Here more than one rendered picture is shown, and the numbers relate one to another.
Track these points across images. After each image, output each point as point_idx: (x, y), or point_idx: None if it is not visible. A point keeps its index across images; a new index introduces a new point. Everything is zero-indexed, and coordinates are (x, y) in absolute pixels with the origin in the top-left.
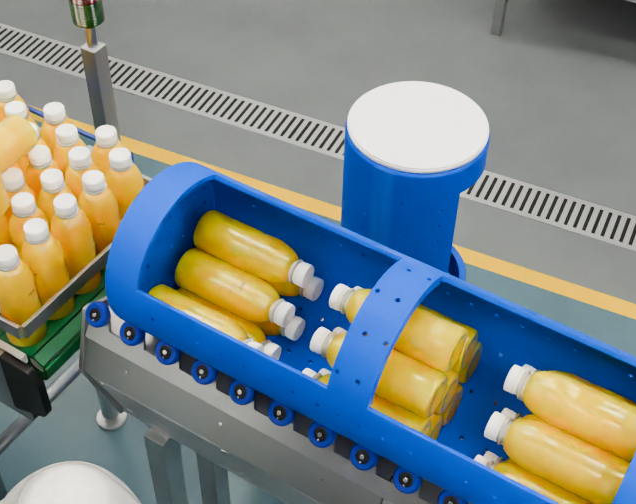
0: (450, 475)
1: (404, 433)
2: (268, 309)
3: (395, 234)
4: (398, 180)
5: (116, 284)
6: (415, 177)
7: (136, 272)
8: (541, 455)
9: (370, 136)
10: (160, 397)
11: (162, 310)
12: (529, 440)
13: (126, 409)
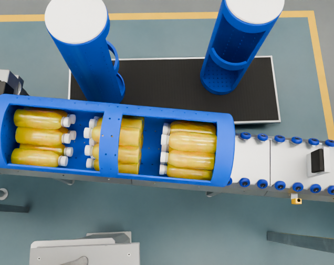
0: (155, 181)
1: (134, 176)
2: (61, 140)
3: (87, 61)
4: (80, 47)
5: None
6: (86, 43)
7: (2, 160)
8: (183, 164)
9: (59, 31)
10: (36, 174)
11: (21, 167)
12: (177, 161)
13: None
